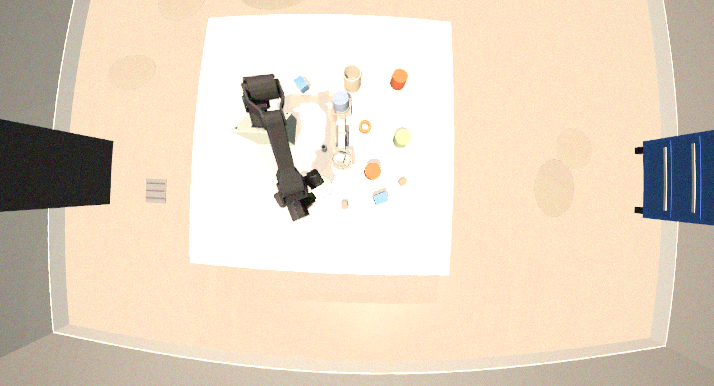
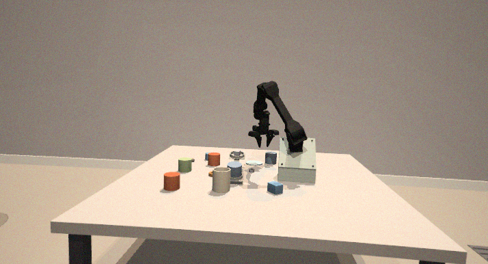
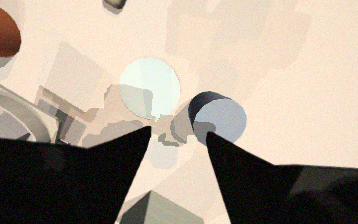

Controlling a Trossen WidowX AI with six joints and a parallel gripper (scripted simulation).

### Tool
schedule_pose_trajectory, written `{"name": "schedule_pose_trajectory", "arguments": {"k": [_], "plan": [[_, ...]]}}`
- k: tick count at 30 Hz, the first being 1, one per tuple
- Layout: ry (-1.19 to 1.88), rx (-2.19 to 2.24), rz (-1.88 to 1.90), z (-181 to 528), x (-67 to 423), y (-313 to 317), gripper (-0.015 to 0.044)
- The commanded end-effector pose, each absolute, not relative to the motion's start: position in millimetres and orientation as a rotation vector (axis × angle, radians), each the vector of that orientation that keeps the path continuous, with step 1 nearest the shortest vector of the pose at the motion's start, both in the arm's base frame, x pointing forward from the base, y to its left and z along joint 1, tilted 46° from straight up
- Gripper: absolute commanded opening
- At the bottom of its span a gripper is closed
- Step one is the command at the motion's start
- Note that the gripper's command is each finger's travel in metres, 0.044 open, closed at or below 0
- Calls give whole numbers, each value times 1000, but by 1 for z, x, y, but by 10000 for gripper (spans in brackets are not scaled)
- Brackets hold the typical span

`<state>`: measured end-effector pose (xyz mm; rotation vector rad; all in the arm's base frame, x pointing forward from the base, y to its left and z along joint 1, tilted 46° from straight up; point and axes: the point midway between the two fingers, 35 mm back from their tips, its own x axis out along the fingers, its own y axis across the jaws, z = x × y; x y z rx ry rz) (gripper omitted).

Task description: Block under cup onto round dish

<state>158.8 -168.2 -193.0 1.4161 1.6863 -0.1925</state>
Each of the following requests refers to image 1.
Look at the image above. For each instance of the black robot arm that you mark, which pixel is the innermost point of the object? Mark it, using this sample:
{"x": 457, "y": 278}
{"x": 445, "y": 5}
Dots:
{"x": 257, "y": 92}

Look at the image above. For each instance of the orange cylinder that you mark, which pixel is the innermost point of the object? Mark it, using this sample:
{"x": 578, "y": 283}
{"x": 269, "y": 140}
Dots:
{"x": 372, "y": 171}
{"x": 399, "y": 79}

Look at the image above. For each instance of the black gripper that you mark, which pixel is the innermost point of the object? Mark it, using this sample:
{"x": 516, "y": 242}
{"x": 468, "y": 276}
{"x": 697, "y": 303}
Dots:
{"x": 313, "y": 180}

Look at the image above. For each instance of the tan cup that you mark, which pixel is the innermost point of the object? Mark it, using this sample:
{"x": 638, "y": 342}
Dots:
{"x": 352, "y": 78}

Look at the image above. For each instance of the small blue block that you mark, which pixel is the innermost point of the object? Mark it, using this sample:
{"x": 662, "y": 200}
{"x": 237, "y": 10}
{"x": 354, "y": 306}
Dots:
{"x": 301, "y": 84}
{"x": 380, "y": 198}

